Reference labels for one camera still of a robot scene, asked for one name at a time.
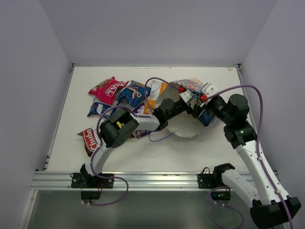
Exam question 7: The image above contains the red KitKat snack bag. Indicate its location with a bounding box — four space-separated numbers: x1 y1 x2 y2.
88 76 129 105

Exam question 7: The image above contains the checkered paper bag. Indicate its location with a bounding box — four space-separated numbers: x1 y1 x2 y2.
156 78 220 138

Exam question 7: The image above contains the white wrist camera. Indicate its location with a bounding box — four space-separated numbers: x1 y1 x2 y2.
200 83 219 103
178 87 193 104

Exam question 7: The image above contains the right black controller box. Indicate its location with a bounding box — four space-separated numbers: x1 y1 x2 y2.
211 191 231 203

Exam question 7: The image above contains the black controller box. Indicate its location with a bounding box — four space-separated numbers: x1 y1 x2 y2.
211 191 231 203
81 190 102 202

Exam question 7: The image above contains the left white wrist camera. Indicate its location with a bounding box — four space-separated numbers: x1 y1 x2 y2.
178 87 193 104

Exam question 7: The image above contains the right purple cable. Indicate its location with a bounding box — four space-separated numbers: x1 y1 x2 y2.
204 85 295 229

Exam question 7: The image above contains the purple cable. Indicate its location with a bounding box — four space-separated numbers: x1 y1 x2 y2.
204 85 295 229
81 76 185 206

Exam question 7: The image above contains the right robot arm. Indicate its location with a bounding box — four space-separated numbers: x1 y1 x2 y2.
204 94 301 229

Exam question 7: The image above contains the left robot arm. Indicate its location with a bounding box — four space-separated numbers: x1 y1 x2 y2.
80 98 203 187

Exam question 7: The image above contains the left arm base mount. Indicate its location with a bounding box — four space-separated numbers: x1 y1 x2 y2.
71 173 114 189

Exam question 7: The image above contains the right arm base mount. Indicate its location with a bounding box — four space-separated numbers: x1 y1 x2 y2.
197 163 235 189

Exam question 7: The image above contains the blue Doritos chip bag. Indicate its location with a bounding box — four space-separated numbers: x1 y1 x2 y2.
118 80 151 108

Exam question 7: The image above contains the brown Chips Ahoy bag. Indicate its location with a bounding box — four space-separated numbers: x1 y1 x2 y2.
77 127 101 157

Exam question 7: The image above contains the aluminium mounting rail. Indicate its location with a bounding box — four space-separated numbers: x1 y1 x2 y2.
32 172 258 191

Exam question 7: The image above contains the front blue bag handle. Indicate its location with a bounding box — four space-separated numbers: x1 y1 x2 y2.
148 132 175 142

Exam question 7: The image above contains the blue paper bag handle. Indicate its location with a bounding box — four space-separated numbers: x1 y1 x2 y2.
190 89 200 99

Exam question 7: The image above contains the purple snack packet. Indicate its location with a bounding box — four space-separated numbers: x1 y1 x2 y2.
132 103 149 138

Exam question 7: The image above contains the orange snack bag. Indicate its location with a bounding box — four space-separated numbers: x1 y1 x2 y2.
143 80 168 115

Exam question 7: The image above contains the blue white cookie bag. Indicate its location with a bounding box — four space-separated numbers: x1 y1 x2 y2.
87 98 120 117

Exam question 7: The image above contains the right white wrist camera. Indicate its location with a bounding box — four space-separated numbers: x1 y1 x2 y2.
200 83 219 103

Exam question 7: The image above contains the left black controller box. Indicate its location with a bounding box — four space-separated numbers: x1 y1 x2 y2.
81 190 102 202

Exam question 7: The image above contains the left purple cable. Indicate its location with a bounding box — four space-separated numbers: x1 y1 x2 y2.
81 76 185 206

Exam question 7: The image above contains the dark blue snack packet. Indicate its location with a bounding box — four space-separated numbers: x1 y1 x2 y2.
198 110 214 126

